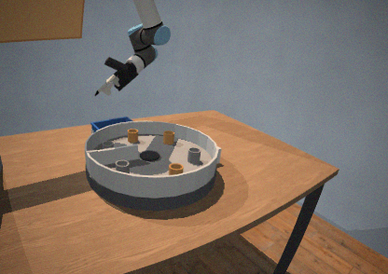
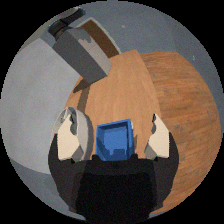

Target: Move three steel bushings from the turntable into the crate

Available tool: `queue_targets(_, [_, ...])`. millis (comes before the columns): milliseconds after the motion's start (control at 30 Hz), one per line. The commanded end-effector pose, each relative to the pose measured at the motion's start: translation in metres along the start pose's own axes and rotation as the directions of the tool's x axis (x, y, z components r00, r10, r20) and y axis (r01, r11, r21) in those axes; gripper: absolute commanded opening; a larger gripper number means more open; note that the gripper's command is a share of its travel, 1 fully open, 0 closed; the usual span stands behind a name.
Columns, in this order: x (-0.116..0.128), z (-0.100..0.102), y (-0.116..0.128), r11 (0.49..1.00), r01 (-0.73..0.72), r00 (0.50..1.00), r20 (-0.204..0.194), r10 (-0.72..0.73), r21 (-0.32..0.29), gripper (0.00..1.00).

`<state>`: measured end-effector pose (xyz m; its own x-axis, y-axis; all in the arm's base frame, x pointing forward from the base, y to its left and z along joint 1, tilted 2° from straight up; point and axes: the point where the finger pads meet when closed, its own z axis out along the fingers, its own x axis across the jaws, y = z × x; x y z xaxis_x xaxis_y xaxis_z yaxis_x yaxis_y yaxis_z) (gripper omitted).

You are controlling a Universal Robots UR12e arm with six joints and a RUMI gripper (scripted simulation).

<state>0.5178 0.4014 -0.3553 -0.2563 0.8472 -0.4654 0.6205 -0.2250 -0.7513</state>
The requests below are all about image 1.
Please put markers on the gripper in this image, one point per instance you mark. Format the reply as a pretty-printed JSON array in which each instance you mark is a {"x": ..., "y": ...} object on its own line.
[{"x": 119, "y": 76}]

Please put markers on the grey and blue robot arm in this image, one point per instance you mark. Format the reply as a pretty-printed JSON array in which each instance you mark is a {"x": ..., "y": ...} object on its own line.
[{"x": 154, "y": 33}]

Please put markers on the grey metal ring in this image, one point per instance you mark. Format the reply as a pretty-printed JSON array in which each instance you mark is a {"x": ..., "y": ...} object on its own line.
[
  {"x": 123, "y": 166},
  {"x": 194, "y": 155},
  {"x": 108, "y": 144}
]

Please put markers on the bronze bushing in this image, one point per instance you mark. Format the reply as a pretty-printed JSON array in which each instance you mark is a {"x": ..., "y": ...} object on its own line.
[
  {"x": 168, "y": 137},
  {"x": 132, "y": 136},
  {"x": 173, "y": 167}
]

